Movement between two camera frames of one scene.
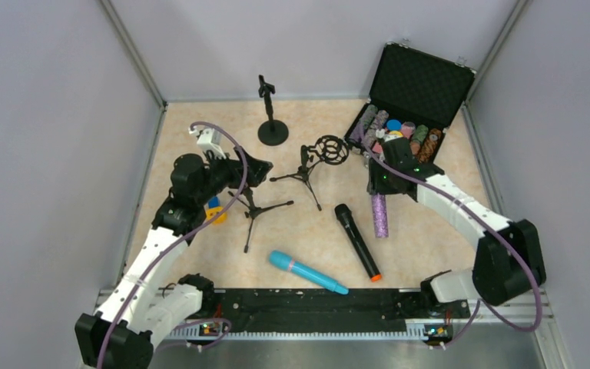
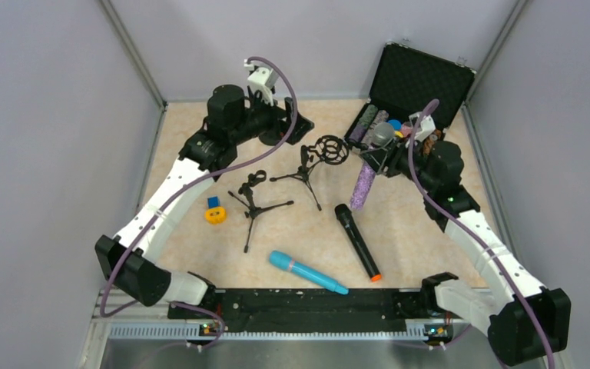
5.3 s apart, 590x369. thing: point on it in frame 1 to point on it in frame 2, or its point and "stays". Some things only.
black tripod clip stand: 252,210 stays
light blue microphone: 282,260 stays
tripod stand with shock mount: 331,149 stays
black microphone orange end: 350,225 stays
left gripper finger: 254,165 to 289,108
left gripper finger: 253,179 to 300,127
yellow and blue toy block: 213,204 stays
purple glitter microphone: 379,206 to 382,133
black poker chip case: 416,95 stays
